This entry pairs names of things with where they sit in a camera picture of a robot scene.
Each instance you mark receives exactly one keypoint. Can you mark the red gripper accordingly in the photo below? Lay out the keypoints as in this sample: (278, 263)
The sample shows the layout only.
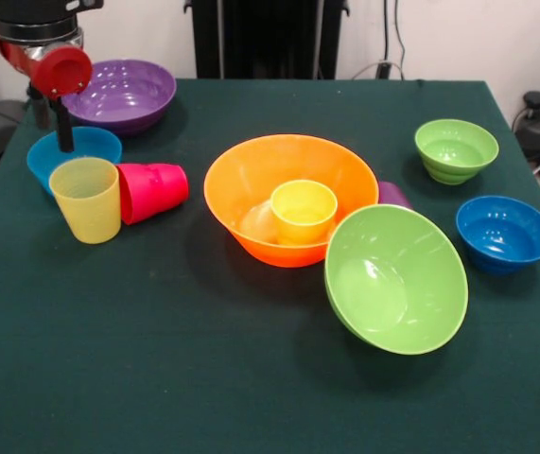
(64, 71)

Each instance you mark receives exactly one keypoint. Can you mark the translucent yellow-green cup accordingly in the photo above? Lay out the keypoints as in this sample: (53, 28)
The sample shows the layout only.
(87, 203)

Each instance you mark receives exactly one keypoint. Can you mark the red cup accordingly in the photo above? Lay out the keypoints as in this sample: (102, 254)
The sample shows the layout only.
(156, 189)

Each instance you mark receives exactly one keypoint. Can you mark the large orange bowl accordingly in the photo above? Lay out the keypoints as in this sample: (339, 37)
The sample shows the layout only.
(250, 170)

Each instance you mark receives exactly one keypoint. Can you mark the yellow cup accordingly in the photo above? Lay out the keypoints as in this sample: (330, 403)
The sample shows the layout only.
(302, 217)

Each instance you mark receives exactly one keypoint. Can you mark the purple cup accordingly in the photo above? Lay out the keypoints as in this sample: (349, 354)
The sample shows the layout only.
(395, 195)

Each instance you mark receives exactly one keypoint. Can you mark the large green bowl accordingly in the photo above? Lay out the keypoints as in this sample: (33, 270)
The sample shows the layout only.
(392, 284)

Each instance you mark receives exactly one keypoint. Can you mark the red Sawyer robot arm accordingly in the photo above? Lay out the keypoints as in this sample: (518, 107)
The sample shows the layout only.
(33, 19)

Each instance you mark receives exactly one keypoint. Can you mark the light blue bowl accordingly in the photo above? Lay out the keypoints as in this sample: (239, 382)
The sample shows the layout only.
(94, 144)

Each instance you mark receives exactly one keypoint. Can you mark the large purple bowl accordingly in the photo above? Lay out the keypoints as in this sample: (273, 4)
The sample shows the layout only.
(127, 104)

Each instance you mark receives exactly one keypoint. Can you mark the dark green table cloth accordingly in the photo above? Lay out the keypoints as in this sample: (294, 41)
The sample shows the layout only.
(156, 388)

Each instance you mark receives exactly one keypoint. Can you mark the small green bowl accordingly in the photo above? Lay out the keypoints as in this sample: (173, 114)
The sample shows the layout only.
(456, 151)

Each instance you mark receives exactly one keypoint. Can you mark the dark blue bowl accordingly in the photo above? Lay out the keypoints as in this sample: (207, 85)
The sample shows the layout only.
(506, 234)

